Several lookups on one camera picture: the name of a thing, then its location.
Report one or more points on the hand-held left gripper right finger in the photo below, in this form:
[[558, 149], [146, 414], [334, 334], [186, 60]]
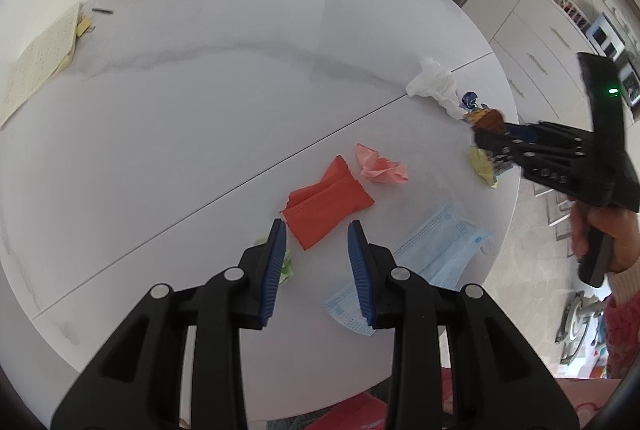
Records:
[[357, 270]]

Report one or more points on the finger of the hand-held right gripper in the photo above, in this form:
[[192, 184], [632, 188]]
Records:
[[540, 167], [550, 137]]

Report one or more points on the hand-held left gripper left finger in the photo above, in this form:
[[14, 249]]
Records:
[[272, 270]]

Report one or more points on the green paper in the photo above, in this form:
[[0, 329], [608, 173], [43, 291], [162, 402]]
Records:
[[285, 267]]

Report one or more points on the brown and white wrapper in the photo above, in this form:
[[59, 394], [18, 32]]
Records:
[[490, 120]]

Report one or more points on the orange-red packet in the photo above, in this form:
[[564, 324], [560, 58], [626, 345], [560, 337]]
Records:
[[325, 205]]

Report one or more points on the blue face mask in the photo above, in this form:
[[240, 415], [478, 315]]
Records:
[[440, 245]]

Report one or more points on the blue paper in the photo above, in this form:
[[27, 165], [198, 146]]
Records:
[[470, 101]]

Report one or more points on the pink paper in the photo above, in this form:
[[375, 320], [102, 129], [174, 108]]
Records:
[[375, 165]]

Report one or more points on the white tissue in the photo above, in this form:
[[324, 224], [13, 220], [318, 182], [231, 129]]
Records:
[[435, 82]]

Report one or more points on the person's right forearm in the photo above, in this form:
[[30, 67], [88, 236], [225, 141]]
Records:
[[625, 320]]

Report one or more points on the person's right hand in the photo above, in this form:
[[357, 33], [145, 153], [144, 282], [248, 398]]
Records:
[[627, 240]]

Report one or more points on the dark countertop appliance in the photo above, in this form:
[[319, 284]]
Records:
[[631, 85]]

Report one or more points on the white metal step stool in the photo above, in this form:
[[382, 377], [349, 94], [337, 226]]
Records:
[[562, 235]]

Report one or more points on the white drawer cabinet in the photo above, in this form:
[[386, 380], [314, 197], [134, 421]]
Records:
[[540, 45]]

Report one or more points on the black pen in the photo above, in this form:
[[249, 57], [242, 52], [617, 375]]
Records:
[[102, 10]]

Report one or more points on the open beige notebook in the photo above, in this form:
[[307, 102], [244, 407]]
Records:
[[35, 60]]

